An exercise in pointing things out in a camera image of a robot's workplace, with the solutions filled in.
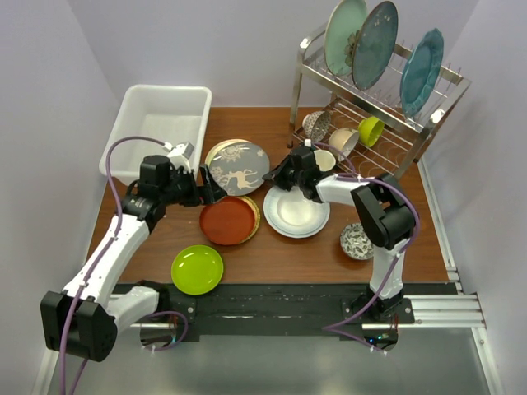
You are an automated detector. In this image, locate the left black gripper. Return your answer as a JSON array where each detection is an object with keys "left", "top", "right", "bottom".
[{"left": 160, "top": 165, "right": 226, "bottom": 207}]

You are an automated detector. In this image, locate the grey reindeer plate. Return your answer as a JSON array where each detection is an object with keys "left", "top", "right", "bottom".
[{"left": 207, "top": 142, "right": 270, "bottom": 197}]

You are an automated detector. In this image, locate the cream leaf pattern plate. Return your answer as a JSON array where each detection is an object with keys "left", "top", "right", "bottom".
[{"left": 205, "top": 138, "right": 247, "bottom": 165}]

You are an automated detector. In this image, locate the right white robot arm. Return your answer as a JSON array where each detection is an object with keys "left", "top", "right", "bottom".
[{"left": 263, "top": 146, "right": 421, "bottom": 331}]

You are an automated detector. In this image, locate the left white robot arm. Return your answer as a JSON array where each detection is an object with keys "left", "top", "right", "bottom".
[{"left": 40, "top": 155, "right": 227, "bottom": 362}]

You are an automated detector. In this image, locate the white plastic bin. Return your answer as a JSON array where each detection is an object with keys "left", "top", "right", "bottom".
[{"left": 99, "top": 85, "right": 212, "bottom": 185}]

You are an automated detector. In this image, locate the red round plate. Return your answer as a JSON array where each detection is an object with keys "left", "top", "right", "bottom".
[{"left": 199, "top": 197, "right": 257, "bottom": 246}]

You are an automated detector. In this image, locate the white blue-rimmed deep plate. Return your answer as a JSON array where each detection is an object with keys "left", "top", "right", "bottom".
[{"left": 263, "top": 187, "right": 330, "bottom": 239}]

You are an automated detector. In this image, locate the dark green mug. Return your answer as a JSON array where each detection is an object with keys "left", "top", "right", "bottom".
[{"left": 314, "top": 149, "right": 337, "bottom": 173}]

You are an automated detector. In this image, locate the woven bamboo plate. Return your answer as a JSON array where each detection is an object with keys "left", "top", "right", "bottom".
[{"left": 240, "top": 196, "right": 261, "bottom": 243}]

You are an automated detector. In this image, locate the patterned bowl in rack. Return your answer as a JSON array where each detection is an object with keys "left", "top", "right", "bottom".
[{"left": 302, "top": 110, "right": 331, "bottom": 142}]

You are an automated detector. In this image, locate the cream bowl in rack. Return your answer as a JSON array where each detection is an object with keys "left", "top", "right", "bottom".
[{"left": 329, "top": 128, "right": 360, "bottom": 162}]

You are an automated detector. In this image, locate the lime green plate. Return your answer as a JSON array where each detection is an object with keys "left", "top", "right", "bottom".
[{"left": 170, "top": 244, "right": 224, "bottom": 295}]

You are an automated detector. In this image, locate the black white patterned bowl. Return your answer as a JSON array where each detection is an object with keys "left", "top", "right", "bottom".
[{"left": 339, "top": 223, "right": 374, "bottom": 261}]

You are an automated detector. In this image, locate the lime green bowl in rack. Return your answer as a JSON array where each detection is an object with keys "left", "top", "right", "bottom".
[{"left": 358, "top": 116, "right": 385, "bottom": 147}]

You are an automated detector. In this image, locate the metal dish rack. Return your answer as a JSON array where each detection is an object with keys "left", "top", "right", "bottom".
[{"left": 287, "top": 26, "right": 471, "bottom": 178}]

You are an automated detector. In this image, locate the blue-grey speckled plate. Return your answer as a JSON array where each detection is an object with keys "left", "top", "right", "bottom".
[{"left": 352, "top": 1, "right": 399, "bottom": 91}]

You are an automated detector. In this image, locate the mint green plate in rack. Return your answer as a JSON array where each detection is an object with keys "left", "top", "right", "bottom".
[{"left": 324, "top": 0, "right": 368, "bottom": 77}]

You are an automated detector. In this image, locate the teal scalloped plate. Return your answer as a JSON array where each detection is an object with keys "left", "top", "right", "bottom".
[{"left": 399, "top": 28, "right": 444, "bottom": 118}]

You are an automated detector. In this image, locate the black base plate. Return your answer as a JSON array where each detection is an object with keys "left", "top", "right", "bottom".
[{"left": 138, "top": 284, "right": 414, "bottom": 342}]

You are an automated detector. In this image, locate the aluminium rail frame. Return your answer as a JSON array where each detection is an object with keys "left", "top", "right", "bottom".
[{"left": 30, "top": 156, "right": 506, "bottom": 395}]

